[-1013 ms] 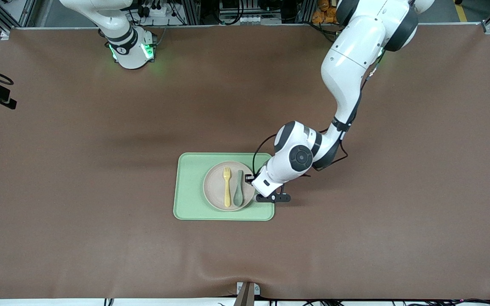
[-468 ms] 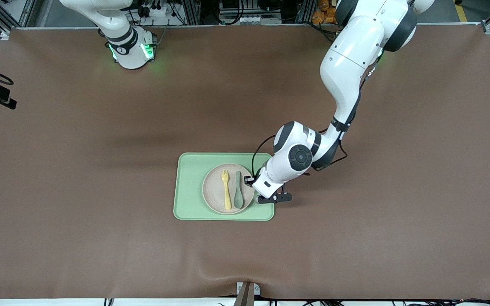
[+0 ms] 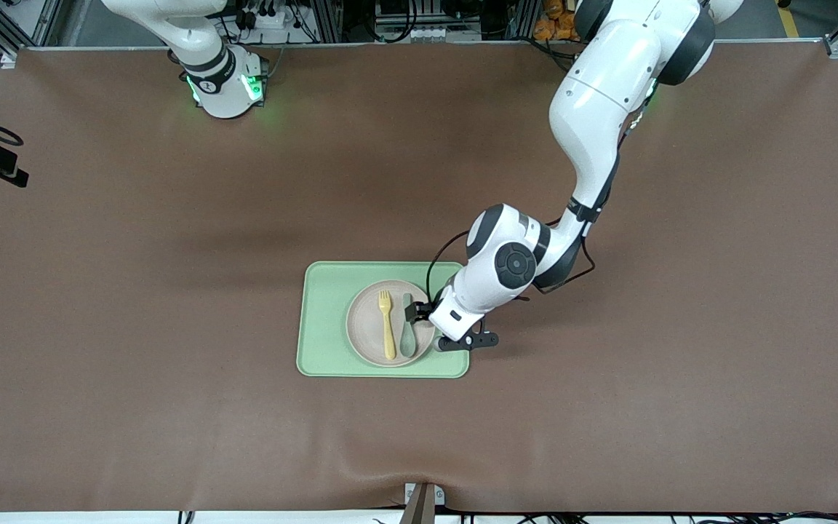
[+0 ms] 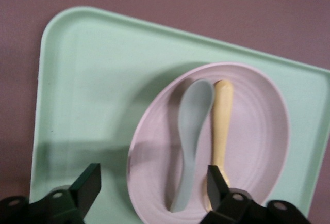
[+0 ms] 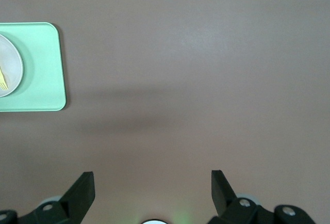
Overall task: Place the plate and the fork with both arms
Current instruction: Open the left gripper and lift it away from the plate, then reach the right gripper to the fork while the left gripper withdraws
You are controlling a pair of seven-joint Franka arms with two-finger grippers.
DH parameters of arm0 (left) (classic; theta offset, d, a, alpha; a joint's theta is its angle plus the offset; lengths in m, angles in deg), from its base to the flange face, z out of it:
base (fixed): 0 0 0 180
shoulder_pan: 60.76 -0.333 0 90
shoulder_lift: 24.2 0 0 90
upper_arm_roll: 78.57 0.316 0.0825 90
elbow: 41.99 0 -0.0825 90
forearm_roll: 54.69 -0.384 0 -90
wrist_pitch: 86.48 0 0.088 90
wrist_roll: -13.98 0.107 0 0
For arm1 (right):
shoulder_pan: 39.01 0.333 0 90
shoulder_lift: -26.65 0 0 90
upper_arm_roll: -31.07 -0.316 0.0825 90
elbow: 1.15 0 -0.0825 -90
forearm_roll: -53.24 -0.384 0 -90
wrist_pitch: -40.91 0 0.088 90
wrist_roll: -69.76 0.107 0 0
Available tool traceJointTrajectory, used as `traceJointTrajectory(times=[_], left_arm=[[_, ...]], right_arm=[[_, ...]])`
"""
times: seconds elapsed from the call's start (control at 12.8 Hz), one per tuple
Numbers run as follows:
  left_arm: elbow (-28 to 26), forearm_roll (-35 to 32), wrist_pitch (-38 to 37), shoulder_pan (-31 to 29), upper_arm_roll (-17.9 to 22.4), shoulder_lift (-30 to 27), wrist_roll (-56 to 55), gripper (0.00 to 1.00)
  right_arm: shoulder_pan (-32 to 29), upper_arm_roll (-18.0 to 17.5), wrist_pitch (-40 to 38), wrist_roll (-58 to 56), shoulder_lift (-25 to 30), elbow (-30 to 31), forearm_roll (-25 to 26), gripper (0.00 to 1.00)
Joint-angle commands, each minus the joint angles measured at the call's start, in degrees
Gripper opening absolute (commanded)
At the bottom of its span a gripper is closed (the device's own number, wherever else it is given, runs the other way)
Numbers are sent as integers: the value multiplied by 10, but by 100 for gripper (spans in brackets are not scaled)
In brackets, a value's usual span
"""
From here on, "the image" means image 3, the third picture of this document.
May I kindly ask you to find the teal plastic spoon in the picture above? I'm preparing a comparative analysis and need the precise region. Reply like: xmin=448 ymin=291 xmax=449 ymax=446
xmin=399 ymin=293 xmax=418 ymax=359

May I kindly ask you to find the yellow plastic fork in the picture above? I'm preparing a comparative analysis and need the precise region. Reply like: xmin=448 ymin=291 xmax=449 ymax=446
xmin=378 ymin=290 xmax=397 ymax=362

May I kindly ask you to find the pale round plate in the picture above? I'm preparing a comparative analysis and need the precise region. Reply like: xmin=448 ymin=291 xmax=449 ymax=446
xmin=346 ymin=279 xmax=438 ymax=368

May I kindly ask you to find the light green rectangular tray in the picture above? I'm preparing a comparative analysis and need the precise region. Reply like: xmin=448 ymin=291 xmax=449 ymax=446
xmin=296 ymin=261 xmax=471 ymax=379

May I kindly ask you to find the brown table cover cloth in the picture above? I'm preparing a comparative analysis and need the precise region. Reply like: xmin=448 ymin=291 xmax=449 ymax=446
xmin=0 ymin=40 xmax=838 ymax=515

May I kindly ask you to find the white terminal block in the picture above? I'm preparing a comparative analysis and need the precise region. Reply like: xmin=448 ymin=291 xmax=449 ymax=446
xmin=390 ymin=25 xmax=445 ymax=43

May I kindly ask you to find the pile of orange packaged items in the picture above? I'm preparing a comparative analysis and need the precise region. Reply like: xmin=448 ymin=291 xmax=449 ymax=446
xmin=533 ymin=0 xmax=580 ymax=41

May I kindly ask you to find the white power strip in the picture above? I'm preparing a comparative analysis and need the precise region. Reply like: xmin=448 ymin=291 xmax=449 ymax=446
xmin=234 ymin=4 xmax=300 ymax=31

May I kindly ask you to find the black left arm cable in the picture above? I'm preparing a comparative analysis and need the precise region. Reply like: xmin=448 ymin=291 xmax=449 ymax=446
xmin=426 ymin=109 xmax=642 ymax=303

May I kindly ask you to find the metal bracket with brown post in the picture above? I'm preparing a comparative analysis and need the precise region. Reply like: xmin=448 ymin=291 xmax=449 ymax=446
xmin=403 ymin=482 xmax=447 ymax=524

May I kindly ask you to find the aluminium frame post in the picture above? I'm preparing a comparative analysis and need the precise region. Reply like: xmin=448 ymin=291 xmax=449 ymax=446
xmin=514 ymin=0 xmax=536 ymax=41
xmin=314 ymin=0 xmax=343 ymax=43

